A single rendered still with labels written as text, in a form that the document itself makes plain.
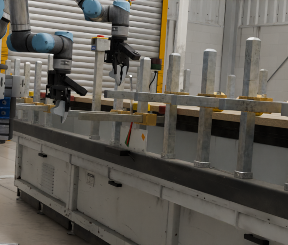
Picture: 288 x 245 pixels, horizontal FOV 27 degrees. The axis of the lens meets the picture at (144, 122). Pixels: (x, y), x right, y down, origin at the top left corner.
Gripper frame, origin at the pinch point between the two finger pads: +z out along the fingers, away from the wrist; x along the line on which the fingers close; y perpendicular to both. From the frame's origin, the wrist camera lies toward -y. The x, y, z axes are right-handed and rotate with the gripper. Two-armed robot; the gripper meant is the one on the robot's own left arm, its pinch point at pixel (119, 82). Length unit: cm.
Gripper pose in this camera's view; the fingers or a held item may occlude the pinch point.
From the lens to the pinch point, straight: 265.1
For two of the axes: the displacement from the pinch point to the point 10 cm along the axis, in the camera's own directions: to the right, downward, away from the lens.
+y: -7.4, -0.9, 6.7
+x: -6.7, -0.1, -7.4
